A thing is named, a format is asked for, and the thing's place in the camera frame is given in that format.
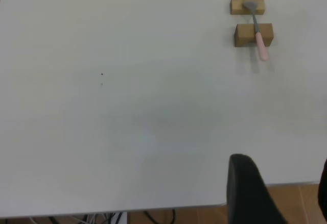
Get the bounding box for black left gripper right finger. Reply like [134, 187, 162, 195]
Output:
[317, 158, 327, 222]

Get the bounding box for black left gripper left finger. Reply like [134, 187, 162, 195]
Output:
[226, 154, 289, 224]

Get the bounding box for pink handled metal spoon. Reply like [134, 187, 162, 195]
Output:
[242, 1, 269, 62]

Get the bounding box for arched wooden block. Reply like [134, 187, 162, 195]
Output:
[234, 22, 274, 48]

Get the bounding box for flat wooden block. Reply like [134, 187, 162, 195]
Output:
[229, 0, 266, 16]

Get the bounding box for white cable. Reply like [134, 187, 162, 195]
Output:
[27, 216, 52, 224]

